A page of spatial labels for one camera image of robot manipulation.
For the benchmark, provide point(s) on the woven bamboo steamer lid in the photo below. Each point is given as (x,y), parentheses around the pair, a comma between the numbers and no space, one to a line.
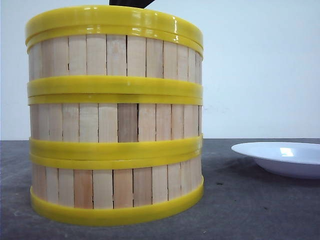
(112,20)

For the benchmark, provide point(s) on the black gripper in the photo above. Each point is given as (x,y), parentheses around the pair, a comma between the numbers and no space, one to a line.
(131,3)

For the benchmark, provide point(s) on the white plate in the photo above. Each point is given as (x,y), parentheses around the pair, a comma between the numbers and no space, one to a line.
(290,159)

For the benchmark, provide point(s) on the bamboo steamer basket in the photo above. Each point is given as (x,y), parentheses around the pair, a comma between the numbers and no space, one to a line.
(94,63)
(106,210)
(106,134)

